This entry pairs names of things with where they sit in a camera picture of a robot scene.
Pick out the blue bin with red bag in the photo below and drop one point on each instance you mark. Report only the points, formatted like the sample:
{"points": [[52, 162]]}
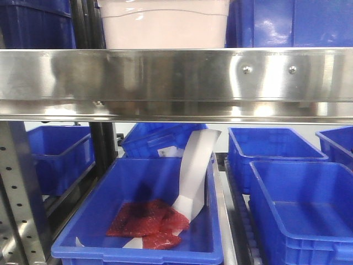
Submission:
{"points": [[84, 239]]}

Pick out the blue bin upper right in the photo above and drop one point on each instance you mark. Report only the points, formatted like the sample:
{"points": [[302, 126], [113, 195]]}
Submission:
{"points": [[289, 24]]}

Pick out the blue bin upper left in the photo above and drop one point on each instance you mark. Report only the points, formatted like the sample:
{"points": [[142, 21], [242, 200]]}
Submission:
{"points": [[37, 25]]}

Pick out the stainless steel shelf rail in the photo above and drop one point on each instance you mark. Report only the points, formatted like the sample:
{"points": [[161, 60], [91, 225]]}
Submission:
{"points": [[236, 86]]}

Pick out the blue bin rear right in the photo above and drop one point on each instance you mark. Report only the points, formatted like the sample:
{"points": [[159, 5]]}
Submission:
{"points": [[266, 144]]}

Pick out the blue bin front right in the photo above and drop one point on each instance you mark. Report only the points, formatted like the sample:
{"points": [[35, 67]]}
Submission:
{"points": [[303, 211]]}

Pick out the blue bin left lower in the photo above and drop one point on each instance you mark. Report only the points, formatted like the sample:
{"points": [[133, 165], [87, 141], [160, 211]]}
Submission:
{"points": [[61, 154]]}

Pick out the blue bin rear centre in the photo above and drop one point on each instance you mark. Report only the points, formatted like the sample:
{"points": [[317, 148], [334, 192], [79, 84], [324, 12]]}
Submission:
{"points": [[154, 140]]}

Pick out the blue bin far right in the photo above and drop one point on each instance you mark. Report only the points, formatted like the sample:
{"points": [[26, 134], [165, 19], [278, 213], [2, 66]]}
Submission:
{"points": [[337, 144]]}

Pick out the white paper strip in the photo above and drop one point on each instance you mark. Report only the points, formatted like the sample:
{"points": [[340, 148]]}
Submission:
{"points": [[194, 162]]}

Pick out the perforated steel upright post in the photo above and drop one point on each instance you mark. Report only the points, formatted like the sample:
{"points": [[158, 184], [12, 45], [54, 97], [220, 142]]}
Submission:
{"points": [[23, 192]]}

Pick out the white lidded plastic bin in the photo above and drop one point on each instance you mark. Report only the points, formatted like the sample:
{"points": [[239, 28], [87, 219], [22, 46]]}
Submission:
{"points": [[164, 24]]}

